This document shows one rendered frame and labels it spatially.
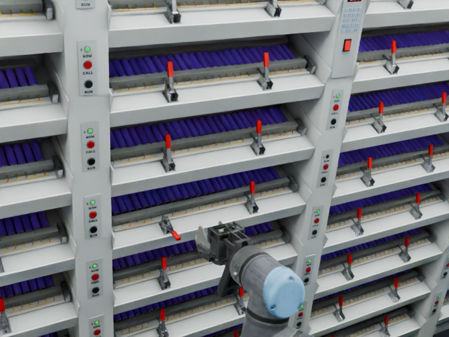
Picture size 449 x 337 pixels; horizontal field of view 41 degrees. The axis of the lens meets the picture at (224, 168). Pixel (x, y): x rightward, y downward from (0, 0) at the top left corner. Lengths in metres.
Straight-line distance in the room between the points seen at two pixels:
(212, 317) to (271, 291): 0.75
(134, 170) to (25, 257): 0.33
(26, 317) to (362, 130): 1.09
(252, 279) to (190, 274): 0.56
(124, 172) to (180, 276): 0.41
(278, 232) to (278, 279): 0.73
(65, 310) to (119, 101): 0.59
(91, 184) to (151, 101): 0.24
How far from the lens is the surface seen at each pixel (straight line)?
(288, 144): 1.71
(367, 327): 2.55
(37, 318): 1.66
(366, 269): 2.23
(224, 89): 1.52
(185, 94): 1.47
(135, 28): 1.34
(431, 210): 2.31
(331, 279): 2.14
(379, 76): 1.79
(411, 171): 2.12
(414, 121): 2.01
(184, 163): 1.55
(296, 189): 1.83
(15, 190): 1.45
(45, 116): 1.36
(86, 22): 1.30
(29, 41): 1.29
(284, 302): 1.21
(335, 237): 2.02
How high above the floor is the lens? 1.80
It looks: 28 degrees down
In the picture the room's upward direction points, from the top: 5 degrees clockwise
